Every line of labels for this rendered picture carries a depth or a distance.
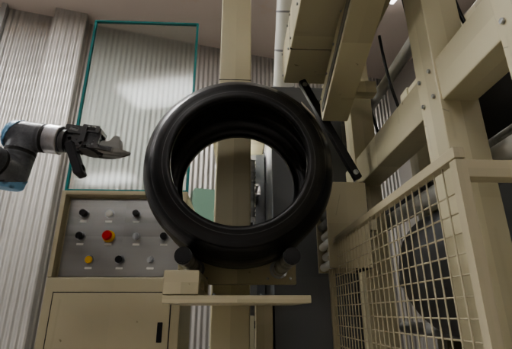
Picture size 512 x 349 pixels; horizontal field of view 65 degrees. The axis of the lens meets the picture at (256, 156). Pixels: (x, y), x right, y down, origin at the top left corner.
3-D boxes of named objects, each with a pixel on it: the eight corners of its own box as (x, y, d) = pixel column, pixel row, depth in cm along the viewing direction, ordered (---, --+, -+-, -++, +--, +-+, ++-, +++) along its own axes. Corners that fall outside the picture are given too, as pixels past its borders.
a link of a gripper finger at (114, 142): (131, 136, 122) (100, 132, 122) (126, 153, 120) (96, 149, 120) (133, 139, 125) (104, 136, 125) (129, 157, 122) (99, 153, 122)
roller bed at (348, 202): (318, 273, 150) (314, 196, 161) (357, 273, 150) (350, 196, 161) (330, 267, 131) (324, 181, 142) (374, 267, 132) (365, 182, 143)
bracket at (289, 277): (177, 285, 134) (179, 254, 138) (295, 285, 136) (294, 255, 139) (176, 284, 131) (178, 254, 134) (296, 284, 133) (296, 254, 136)
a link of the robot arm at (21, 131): (10, 155, 126) (20, 126, 130) (49, 160, 126) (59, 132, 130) (-7, 142, 117) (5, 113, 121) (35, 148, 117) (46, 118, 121)
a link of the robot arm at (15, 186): (-27, 180, 111) (-10, 141, 116) (3, 193, 122) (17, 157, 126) (2, 182, 109) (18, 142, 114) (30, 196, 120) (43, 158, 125)
